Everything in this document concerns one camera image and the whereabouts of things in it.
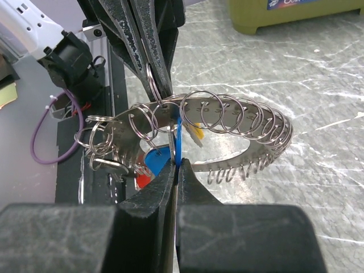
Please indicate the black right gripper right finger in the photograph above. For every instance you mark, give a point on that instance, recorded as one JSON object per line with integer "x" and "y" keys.
{"x": 216, "y": 237}

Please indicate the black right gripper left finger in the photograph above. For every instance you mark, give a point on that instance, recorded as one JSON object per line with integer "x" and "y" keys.
{"x": 133, "y": 236}

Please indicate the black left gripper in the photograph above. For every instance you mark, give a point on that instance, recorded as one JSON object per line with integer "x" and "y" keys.
{"x": 141, "y": 33}

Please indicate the blue tagged key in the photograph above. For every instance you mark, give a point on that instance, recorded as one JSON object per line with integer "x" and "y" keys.
{"x": 174, "y": 139}

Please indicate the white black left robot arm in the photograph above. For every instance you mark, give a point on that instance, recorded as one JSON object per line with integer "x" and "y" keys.
{"x": 66, "y": 58}

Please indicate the red key tag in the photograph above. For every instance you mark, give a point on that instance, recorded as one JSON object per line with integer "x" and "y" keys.
{"x": 142, "y": 181}

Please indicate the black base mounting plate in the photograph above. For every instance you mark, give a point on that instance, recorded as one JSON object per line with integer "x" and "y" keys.
{"x": 82, "y": 179}

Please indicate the yellow key tag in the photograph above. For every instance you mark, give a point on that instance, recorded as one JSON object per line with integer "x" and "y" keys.
{"x": 196, "y": 134}

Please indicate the olive green plastic bin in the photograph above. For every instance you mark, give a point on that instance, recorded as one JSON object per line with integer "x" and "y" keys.
{"x": 249, "y": 15}

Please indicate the stacked paper sheets outside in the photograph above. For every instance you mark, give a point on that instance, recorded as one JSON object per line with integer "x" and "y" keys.
{"x": 8, "y": 83}

